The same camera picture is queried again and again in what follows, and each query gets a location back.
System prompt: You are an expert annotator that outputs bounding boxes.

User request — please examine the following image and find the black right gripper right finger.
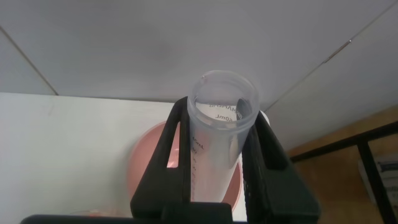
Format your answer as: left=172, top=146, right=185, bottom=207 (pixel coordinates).
left=241, top=111, right=321, bottom=224

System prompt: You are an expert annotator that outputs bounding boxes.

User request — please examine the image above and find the pink bowl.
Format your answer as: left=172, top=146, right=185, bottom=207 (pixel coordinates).
left=126, top=120, right=243, bottom=215

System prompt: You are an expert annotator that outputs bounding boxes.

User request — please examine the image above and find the black metal furniture frame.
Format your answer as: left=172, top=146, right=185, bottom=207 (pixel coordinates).
left=289, top=121, right=398, bottom=224

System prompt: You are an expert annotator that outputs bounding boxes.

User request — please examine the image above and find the grey labelled box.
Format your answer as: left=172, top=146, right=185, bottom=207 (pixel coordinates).
left=358, top=152, right=398, bottom=206

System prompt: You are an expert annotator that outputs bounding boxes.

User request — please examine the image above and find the red pigment test tube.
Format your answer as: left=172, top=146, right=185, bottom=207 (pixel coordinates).
left=186, top=70, right=261, bottom=203

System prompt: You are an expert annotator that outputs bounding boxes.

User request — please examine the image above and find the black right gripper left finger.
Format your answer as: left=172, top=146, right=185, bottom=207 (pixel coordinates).
left=129, top=96, right=192, bottom=218

